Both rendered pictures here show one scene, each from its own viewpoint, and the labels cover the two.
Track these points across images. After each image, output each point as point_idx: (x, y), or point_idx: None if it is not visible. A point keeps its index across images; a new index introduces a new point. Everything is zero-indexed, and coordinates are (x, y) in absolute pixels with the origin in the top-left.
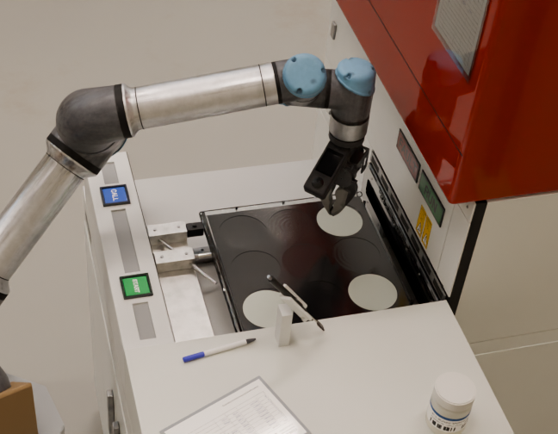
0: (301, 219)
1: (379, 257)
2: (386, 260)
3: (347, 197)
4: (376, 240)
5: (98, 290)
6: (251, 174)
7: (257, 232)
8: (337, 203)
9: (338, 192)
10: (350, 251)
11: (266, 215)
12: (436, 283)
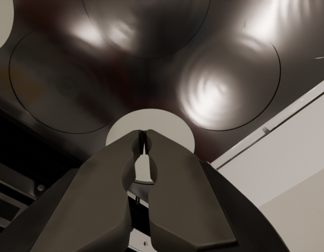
0: (216, 113)
1: (25, 106)
2: (8, 107)
3: (48, 211)
4: (62, 142)
5: None
6: (308, 165)
7: (297, 15)
8: (115, 162)
9: (101, 218)
10: (83, 87)
11: (290, 80)
12: None
